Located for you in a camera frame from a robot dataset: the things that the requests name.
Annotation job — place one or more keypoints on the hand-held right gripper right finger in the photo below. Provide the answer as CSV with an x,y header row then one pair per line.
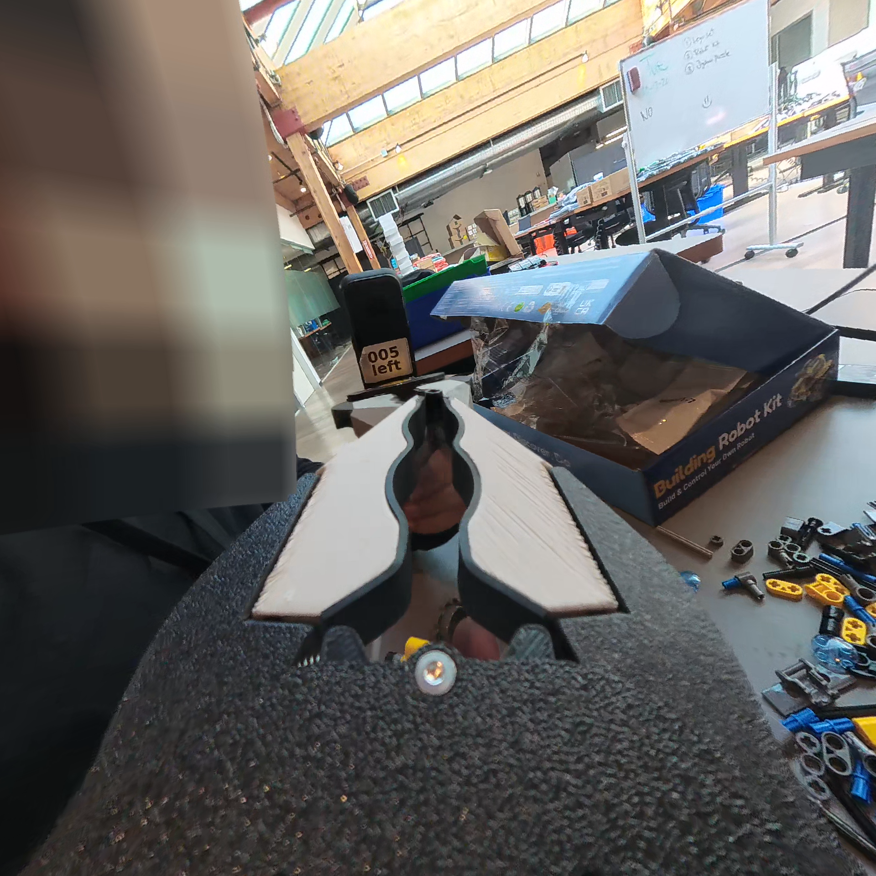
x,y
540,534

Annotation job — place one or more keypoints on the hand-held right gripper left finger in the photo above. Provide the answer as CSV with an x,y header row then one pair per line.
x,y
335,540

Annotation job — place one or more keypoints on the pile of building pieces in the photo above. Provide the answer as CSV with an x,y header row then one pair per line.
x,y
828,588

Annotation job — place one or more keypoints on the person's left hand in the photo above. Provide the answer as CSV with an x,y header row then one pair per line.
x,y
431,499

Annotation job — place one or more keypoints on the large green storage bin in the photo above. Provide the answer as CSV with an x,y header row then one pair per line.
x,y
438,287

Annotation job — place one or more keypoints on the long grey axle rod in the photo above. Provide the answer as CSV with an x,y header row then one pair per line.
x,y
684,540

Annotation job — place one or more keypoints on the clear plastic bag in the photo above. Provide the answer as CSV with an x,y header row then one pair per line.
x,y
582,383

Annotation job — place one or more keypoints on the blue translucent round disc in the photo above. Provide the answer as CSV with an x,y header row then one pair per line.
x,y
690,582
831,651

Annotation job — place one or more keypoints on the blue cardboard kit box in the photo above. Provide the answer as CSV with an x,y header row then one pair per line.
x,y
718,452

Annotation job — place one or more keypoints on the person's black jacket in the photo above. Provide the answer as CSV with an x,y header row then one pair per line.
x,y
68,616

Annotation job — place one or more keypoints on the whiteboard on stand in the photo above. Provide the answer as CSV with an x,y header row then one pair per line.
x,y
698,82

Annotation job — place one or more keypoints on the wooden table black legs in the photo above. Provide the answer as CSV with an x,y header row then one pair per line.
x,y
821,140

